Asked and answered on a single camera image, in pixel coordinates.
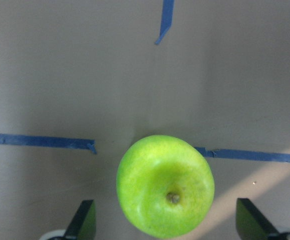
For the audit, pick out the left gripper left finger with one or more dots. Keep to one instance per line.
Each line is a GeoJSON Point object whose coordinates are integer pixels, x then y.
{"type": "Point", "coordinates": [83, 224]}

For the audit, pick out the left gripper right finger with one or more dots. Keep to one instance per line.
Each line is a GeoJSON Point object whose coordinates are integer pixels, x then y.
{"type": "Point", "coordinates": [251, 224]}

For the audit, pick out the green apple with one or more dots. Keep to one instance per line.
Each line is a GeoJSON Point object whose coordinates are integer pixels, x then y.
{"type": "Point", "coordinates": [165, 187]}

